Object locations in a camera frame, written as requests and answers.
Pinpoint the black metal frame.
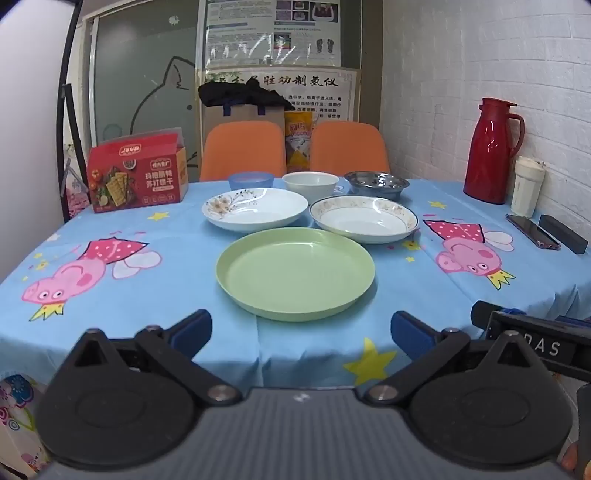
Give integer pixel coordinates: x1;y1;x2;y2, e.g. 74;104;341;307
54;0;93;222

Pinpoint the black rectangular box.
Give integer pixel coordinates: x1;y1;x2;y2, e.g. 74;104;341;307
539;214;588;255

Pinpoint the wall poster with photos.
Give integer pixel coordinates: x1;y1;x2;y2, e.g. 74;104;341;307
198;0;342;70

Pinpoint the person's right hand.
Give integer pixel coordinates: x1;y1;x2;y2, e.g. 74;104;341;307
560;439;579;480

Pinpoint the red thermos jug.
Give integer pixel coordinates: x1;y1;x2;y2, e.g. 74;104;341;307
463;97;526;205

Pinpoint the white tumbler cup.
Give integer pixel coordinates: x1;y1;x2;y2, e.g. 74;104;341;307
510;156;547;218

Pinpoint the pink patterned bag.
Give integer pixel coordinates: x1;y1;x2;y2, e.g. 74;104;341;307
62;157;90;222

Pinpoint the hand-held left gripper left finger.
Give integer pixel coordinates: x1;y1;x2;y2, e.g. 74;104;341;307
48;310;243;407

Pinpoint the white text wall poster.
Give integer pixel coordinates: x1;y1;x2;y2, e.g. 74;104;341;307
203;65;362;123

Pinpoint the black smartphone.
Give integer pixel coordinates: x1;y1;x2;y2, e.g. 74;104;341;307
505;213;561;251

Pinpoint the red cracker box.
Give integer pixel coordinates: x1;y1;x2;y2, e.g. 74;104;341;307
87;128;189;214

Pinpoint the blue plastic bowl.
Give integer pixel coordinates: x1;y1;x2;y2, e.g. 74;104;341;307
228;171;273;190

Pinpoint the white gold-rimmed plate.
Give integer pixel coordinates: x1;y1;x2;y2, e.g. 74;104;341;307
309;195;419;244

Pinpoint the green plastic plate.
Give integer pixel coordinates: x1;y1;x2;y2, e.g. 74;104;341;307
215;227;376;322

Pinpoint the white floral plate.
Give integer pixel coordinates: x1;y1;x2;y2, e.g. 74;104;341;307
202;187;309;233

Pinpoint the orange chair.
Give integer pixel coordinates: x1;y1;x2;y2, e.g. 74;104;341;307
199;122;287;182
309;121;391;177

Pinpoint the blue cartoon pig tablecloth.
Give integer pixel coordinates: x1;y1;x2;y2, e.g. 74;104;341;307
0;175;591;393

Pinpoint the frosted glass panel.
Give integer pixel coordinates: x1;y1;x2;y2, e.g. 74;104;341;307
90;0;204;171

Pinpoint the yellow snack bag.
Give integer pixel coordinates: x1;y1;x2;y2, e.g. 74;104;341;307
284;111;319;174

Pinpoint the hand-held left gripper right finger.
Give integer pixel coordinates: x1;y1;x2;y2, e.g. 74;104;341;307
365;311;552;407

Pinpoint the black cloth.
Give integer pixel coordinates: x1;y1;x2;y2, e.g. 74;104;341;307
198;78;289;112

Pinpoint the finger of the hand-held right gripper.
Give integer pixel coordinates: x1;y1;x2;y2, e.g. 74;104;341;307
471;300;527;329

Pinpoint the brown paper bag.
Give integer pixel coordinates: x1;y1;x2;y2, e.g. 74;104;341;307
202;102;286;139

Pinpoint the stainless steel bowl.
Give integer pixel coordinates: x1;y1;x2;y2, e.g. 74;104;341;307
344;171;411;202

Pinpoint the white ceramic bowl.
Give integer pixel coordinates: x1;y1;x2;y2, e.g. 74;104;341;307
282;171;340;205

